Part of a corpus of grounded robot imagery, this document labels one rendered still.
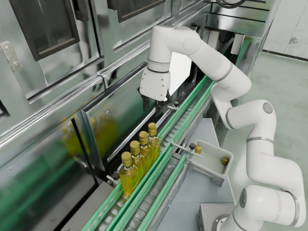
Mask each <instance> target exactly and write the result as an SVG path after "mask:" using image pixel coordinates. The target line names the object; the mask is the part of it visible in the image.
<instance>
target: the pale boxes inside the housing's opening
mask: <svg viewBox="0 0 308 231"><path fill-rule="evenodd" d="M220 34H221V40H223V36H224V30H219V29H216V28H212V29H211V30H210V32H209V39H208V45H209V46H210V47H211V48H213V49H214V50H216V51H217V50H218V49H219V48H220V47H221V44H222V43H221V42H220V41H219V35H220ZM243 36H244V34H242V33H236V35H235V38H234V42H233V46H232V49H231V54H235V55H238V53H239V50H240V47H241V43H242V39H243Z"/></svg>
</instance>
